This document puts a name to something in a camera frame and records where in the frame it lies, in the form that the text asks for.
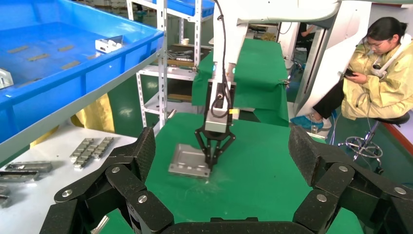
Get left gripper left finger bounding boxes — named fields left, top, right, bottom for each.
left=39, top=127, right=175, bottom=234

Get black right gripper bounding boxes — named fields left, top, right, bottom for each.
left=194, top=80, right=238, bottom=169

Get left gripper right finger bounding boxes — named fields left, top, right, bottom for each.
left=288, top=125, right=413, bottom=234

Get silver metal plate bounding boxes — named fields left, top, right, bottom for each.
left=168, top=143, right=212, bottom=179

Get pile of metal parts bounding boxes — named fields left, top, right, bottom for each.
left=167, top=49, right=195, bottom=62

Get segmented silver metal strip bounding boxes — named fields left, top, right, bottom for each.
left=91, top=136, right=114, bottom=159
left=69, top=137, right=95, bottom=170

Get wooden board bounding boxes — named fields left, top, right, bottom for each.
left=168, top=94, right=193, bottom=103
left=168, top=59, right=196, bottom=68

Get yellow cloth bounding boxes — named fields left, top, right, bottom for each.
left=30, top=93, right=115, bottom=148

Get black stool chrome base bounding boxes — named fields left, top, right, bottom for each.
left=338, top=112, right=411, bottom=175

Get grey metal shelf rack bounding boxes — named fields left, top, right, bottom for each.
left=0, top=0, right=169, bottom=234

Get grey metal bar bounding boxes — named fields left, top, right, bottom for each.
left=4, top=160, right=53, bottom=173

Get dark metal bar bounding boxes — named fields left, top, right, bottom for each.
left=0, top=170, right=41, bottom=182

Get seated person yellow coat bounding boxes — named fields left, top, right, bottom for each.
left=290, top=16, right=413, bottom=132

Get white metal shelf rack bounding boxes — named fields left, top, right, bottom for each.
left=126, top=0, right=215, bottom=128

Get large blue plastic bin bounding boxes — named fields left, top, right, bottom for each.
left=0, top=0, right=165, bottom=143

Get white headset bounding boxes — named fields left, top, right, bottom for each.
left=370, top=34, right=413, bottom=80

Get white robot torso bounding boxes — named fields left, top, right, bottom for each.
left=277, top=0, right=373, bottom=117

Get grey metal block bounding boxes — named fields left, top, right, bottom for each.
left=0, top=68, right=15, bottom=89

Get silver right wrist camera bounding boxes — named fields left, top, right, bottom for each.
left=205, top=82, right=234, bottom=134

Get black camera cable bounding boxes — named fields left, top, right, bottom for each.
left=211, top=0, right=232, bottom=119

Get silver metal bracket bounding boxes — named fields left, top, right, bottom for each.
left=95, top=35, right=124, bottom=54

